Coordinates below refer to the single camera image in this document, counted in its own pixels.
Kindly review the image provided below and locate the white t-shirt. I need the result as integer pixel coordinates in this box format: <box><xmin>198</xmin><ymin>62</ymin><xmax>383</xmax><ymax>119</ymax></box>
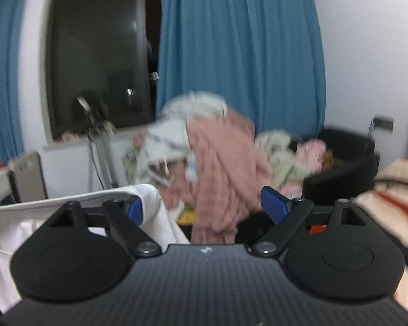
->
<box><xmin>0</xmin><ymin>184</ymin><xmax>190</xmax><ymax>313</ymax></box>

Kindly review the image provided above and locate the small pink garment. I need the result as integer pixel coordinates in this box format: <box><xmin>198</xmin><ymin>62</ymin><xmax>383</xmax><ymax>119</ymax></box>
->
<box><xmin>294</xmin><ymin>138</ymin><xmax>326</xmax><ymax>176</ymax></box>

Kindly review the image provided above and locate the grey white hoodie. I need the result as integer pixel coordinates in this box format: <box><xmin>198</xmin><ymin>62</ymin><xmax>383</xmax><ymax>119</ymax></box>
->
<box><xmin>122</xmin><ymin>90</ymin><xmax>228</xmax><ymax>186</ymax></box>

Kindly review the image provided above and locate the pale green garment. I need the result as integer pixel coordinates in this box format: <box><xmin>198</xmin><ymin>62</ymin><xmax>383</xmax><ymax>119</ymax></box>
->
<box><xmin>255</xmin><ymin>130</ymin><xmax>313</xmax><ymax>189</ymax></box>

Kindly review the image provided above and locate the pink fluffy blanket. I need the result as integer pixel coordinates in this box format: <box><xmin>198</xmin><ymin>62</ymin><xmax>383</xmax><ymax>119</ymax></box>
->
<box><xmin>155</xmin><ymin>109</ymin><xmax>270</xmax><ymax>244</ymax></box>

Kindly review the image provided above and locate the black armchair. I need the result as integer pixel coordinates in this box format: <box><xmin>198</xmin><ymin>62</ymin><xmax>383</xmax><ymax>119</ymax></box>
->
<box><xmin>302</xmin><ymin>127</ymin><xmax>379</xmax><ymax>205</ymax></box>

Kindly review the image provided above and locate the silver tripod with phone holder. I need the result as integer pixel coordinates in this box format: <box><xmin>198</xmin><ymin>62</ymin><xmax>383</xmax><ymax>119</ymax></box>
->
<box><xmin>76</xmin><ymin>95</ymin><xmax>118</xmax><ymax>189</ymax></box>

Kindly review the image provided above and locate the grey black chair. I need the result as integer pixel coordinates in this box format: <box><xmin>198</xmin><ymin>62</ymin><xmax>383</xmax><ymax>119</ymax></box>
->
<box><xmin>8</xmin><ymin>150</ymin><xmax>48</xmax><ymax>203</ymax></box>

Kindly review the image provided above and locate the striped fleece bed blanket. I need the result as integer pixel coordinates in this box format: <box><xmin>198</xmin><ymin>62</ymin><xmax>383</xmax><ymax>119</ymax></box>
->
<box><xmin>306</xmin><ymin>154</ymin><xmax>408</xmax><ymax>316</ymax></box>

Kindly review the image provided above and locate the left blue curtain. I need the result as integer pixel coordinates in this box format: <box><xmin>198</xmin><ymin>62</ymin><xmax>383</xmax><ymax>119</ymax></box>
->
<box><xmin>0</xmin><ymin>0</ymin><xmax>26</xmax><ymax>163</ymax></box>

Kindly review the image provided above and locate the blue curtain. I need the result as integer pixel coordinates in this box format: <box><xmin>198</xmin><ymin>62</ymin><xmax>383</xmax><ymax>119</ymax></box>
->
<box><xmin>0</xmin><ymin>0</ymin><xmax>26</xmax><ymax>163</ymax></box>
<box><xmin>156</xmin><ymin>0</ymin><xmax>326</xmax><ymax>136</ymax></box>

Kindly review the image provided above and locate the right blue curtain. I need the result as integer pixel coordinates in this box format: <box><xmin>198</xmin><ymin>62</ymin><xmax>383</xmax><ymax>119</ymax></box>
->
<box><xmin>156</xmin><ymin>0</ymin><xmax>326</xmax><ymax>136</ymax></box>

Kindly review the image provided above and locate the dark window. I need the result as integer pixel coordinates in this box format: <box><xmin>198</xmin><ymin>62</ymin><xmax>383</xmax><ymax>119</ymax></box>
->
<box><xmin>45</xmin><ymin>0</ymin><xmax>161</xmax><ymax>140</ymax></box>

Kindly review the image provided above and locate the black wall socket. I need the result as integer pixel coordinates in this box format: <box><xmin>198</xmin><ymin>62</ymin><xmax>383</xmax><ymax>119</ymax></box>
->
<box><xmin>373</xmin><ymin>116</ymin><xmax>394</xmax><ymax>133</ymax></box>

